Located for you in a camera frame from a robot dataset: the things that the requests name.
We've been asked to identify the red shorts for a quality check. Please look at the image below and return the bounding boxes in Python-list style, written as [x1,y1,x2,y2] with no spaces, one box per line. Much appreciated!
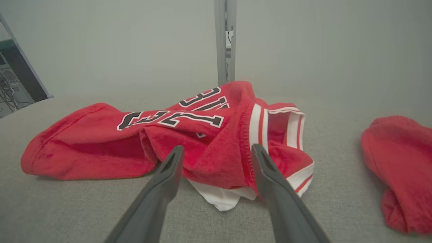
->
[360,115,432,236]

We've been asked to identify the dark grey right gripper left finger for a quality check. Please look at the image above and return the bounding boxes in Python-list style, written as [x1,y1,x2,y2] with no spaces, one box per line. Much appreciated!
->
[105,145,185,243]

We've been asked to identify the red basketball jersey white trim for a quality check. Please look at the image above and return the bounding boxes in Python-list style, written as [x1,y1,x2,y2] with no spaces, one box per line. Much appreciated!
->
[20,81,315,212]

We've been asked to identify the tangled background cables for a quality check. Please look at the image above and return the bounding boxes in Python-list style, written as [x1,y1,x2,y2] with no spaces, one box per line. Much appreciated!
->
[0,69,26,113]

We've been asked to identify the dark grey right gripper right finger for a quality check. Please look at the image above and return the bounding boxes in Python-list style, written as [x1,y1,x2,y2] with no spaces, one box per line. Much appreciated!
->
[251,143,331,243]

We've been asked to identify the grey metal partition post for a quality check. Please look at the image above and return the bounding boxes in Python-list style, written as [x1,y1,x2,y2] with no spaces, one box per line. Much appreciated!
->
[214,0,237,86]

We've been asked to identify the black cabinet panel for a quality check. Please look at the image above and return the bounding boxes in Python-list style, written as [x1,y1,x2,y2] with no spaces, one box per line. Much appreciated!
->
[0,40,48,103]

